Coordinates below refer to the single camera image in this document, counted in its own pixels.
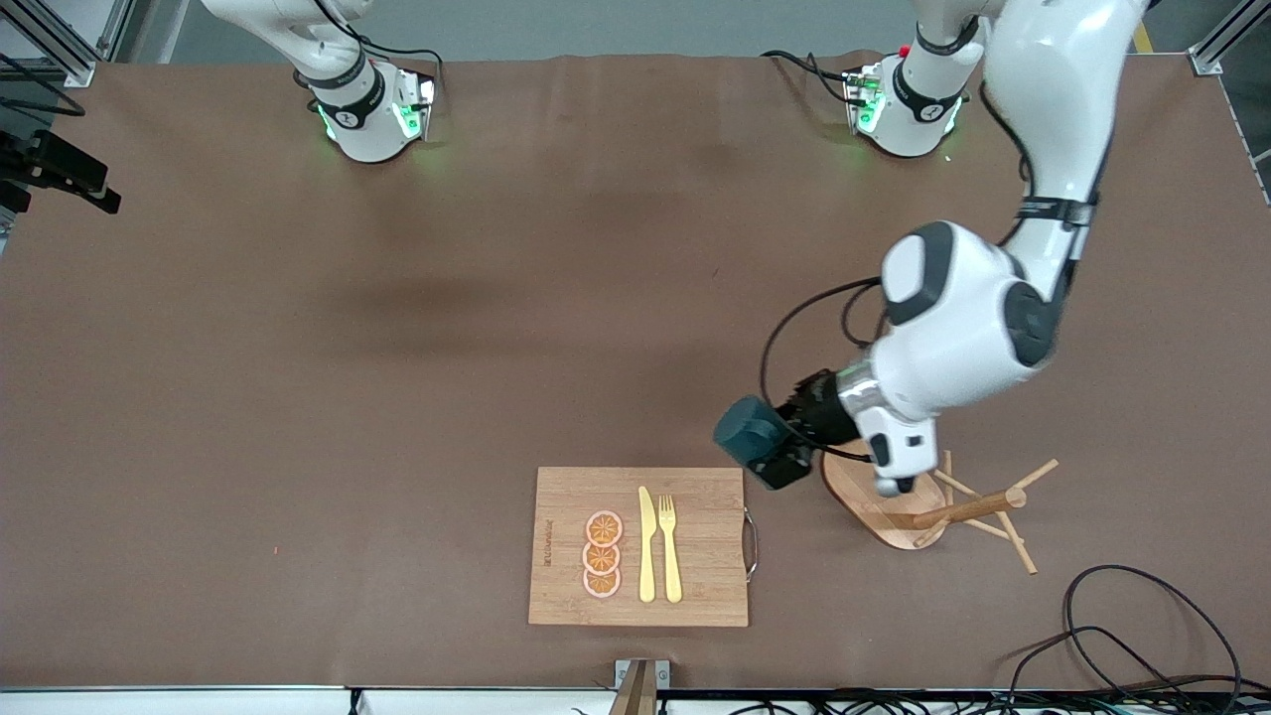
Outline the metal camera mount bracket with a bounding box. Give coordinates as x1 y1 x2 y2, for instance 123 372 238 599
614 658 672 715

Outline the yellow plastic fork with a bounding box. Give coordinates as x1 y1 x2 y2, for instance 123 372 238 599
658 495 684 605

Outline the black right base cable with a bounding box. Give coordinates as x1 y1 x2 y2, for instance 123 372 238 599
353 35 445 72

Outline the white table edge rail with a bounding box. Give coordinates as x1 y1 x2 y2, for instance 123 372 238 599
0 685 1271 715

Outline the yellow plastic knife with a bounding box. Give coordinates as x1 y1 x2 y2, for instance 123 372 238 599
637 486 657 604

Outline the bamboo cutting board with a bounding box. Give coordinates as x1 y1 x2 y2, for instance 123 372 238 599
527 467 761 629

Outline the black looped floor cable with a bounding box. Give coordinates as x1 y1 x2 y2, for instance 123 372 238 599
1062 564 1244 701
998 624 1193 715

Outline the black left base cable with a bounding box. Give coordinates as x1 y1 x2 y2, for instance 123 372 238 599
760 48 855 105

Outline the black base cable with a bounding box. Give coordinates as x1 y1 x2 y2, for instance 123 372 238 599
760 48 855 105
353 35 445 72

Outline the wooden cup rack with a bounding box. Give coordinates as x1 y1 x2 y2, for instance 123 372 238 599
820 442 1059 575

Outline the brown table cover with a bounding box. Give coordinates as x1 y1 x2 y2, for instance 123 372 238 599
0 52 1271 691

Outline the dark teal cup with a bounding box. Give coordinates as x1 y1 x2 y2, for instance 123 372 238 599
713 395 800 483

